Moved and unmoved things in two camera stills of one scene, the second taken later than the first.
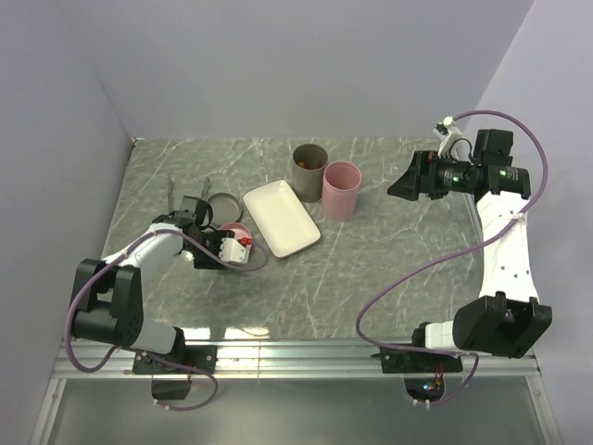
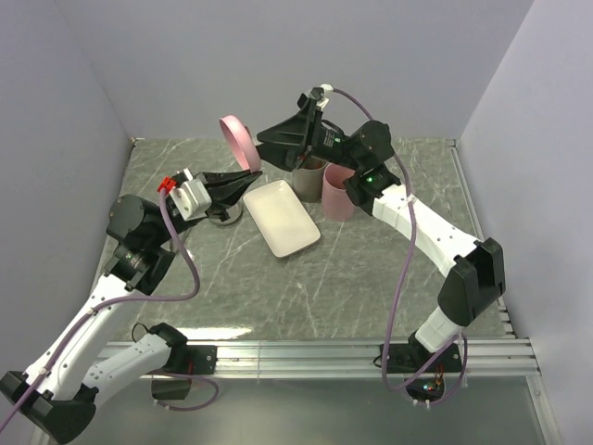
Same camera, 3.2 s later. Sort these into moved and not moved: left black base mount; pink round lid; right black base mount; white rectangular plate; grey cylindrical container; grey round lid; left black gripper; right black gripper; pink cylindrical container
Moved: pink round lid; left black gripper; right black gripper
Not moved: left black base mount; grey cylindrical container; grey round lid; pink cylindrical container; right black base mount; white rectangular plate
